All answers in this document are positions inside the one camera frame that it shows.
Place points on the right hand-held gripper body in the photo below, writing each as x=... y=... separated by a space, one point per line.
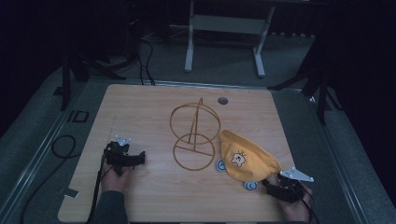
x=291 y=186

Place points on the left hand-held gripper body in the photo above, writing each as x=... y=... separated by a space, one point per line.
x=120 y=157

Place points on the yellow hat with bear patch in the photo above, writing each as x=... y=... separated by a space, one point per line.
x=246 y=157

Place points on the person's right hand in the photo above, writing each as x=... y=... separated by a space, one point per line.
x=295 y=210

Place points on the person's left hand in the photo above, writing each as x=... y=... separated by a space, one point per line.
x=116 y=182

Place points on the black tripod stand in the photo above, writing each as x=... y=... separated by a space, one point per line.
x=74 y=71
x=314 y=84

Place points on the white metal stand frame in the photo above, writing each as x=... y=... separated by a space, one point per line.
x=229 y=25

